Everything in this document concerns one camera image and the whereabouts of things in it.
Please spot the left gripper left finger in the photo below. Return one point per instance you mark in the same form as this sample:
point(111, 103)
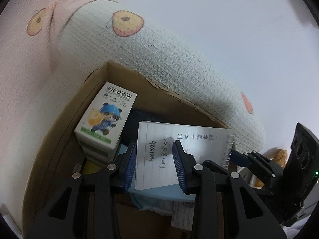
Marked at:
point(85, 206)

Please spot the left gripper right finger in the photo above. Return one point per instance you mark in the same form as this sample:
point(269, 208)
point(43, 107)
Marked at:
point(225, 205)

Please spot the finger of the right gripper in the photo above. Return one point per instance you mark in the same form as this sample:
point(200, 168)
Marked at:
point(267, 171)

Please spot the white spiral notebook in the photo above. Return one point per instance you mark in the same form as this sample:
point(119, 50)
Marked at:
point(204, 143)

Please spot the cardboard box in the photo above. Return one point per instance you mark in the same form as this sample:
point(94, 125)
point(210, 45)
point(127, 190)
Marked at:
point(60, 152)

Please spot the light blue book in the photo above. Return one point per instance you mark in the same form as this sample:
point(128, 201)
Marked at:
point(159, 194)

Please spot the green white panda box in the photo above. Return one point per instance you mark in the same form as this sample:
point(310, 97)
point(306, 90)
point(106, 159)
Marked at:
point(99, 129)

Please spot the pink Hello Kitty mat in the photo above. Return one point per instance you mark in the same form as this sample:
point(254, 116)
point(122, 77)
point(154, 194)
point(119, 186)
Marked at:
point(49, 46)

